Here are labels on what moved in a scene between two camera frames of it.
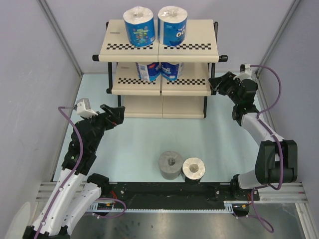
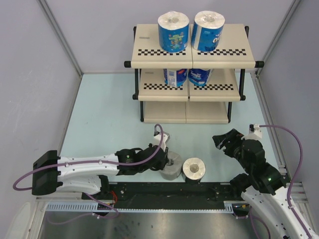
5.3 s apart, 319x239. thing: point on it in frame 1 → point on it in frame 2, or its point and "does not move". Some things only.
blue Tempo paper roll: (171, 71) → (198, 76)
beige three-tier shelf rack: (186, 97) → (192, 86)
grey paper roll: (170, 165) does not move
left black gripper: (114, 115) → (161, 165)
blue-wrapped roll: (149, 72) → (175, 78)
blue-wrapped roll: (140, 22) → (173, 27)
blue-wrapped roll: (172, 24) → (207, 30)
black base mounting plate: (180, 193) does not move
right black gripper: (221, 82) → (233, 136)
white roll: (193, 170) does not move
